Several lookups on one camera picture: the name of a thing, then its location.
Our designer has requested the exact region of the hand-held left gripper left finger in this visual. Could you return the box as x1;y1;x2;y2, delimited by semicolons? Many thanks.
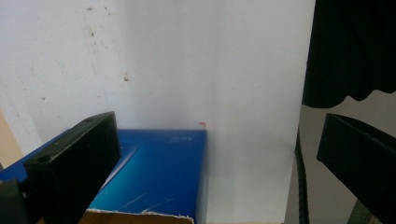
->
19;111;122;224

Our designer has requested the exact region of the black corrugated cable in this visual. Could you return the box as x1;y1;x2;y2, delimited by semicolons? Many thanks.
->
294;129;311;224

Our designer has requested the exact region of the blue cardboard box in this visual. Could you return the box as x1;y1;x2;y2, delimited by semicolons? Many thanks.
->
0;129;208;224

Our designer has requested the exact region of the black curtain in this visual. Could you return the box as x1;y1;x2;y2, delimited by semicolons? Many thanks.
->
301;0;396;109

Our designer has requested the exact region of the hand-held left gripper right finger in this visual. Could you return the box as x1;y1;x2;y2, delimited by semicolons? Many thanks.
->
316;113;396;224

